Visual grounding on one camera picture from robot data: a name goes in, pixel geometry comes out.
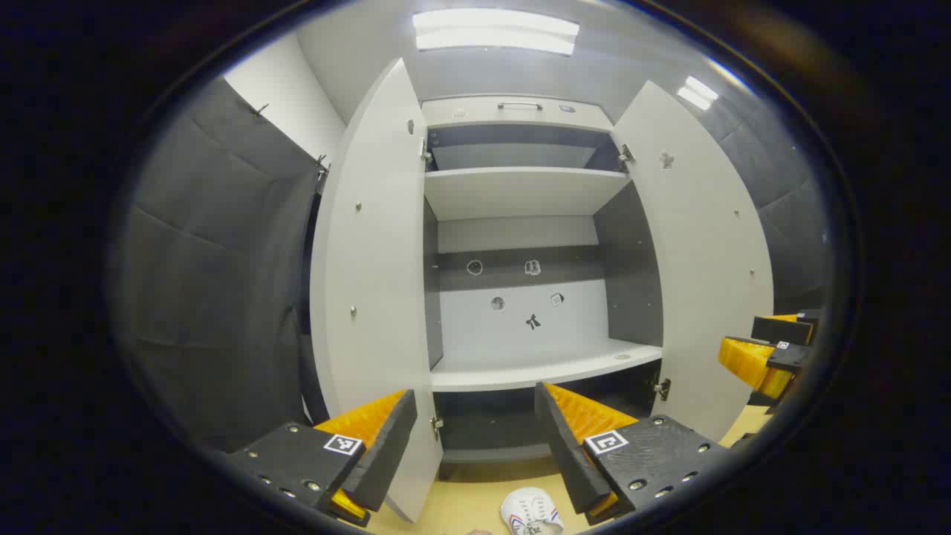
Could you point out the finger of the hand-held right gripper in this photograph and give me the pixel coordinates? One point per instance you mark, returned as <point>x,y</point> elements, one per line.
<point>780,331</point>
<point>793,360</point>

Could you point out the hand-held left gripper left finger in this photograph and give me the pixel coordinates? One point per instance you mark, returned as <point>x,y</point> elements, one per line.
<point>390,453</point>

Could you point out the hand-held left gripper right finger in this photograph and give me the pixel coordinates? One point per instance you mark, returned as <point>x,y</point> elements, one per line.
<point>568,461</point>

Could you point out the white canvas shoe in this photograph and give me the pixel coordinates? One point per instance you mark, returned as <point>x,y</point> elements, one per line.
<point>529,509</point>

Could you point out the grey shoe cabinet door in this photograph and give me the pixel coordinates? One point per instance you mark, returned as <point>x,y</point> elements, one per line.
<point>371,260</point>
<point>706,282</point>

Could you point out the grey shoe cabinet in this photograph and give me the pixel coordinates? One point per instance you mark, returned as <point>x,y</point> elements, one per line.
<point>520,193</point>

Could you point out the metal door hinge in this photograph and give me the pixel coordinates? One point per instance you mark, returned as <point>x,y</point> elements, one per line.
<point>426,152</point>
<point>625,154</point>
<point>663,388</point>
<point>436,426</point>

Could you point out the grey cabinet drawer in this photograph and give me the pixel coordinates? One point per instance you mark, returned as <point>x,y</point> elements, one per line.
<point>475,113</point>

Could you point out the black backdrop cloth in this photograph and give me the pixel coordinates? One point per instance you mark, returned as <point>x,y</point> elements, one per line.
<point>208,260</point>
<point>787,215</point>

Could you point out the small ceiling light panel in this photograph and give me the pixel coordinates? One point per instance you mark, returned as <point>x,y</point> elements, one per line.
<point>697,92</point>

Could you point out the large ceiling light panel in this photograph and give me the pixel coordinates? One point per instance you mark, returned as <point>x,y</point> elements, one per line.
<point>494,31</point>

